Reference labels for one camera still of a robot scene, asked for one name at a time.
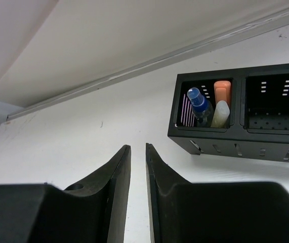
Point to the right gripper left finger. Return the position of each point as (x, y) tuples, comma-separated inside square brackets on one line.
[(92, 209)]

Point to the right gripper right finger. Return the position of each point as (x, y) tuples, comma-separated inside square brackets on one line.
[(181, 211)]

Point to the blue cap marker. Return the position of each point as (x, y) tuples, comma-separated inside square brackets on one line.
[(201, 107)]

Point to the yellow highlighter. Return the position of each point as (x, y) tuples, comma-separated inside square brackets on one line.
[(221, 115)]

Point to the orange highlighter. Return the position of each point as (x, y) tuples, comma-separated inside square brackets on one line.
[(222, 89)]

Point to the black two-compartment organizer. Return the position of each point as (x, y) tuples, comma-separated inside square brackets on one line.
[(258, 124)]

